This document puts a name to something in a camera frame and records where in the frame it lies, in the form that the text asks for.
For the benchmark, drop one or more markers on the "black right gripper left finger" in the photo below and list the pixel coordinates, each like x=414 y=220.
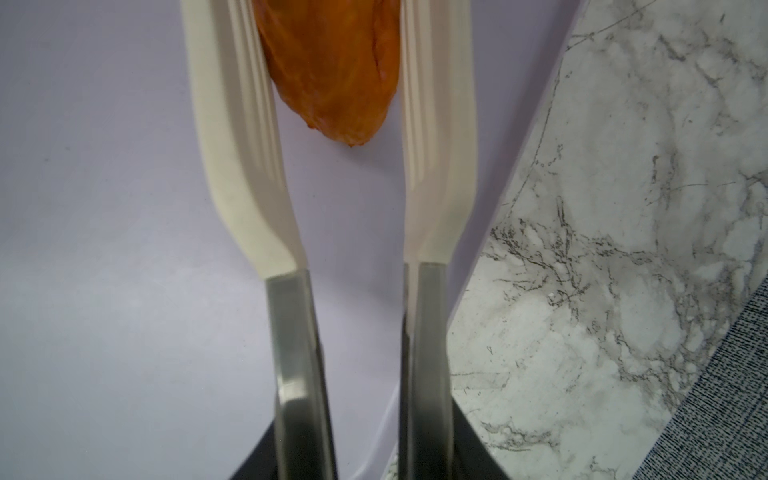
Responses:
x=261 y=464

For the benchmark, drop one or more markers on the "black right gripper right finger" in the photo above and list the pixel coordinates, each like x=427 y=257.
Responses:
x=471 y=459

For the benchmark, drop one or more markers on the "white slotted serving tongs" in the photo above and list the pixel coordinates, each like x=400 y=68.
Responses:
x=240 y=145

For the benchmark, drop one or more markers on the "lavender plastic tray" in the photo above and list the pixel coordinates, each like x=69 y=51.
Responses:
x=135 y=334

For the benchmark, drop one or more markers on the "reddish brown croissant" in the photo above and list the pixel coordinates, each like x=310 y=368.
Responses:
x=334 y=63

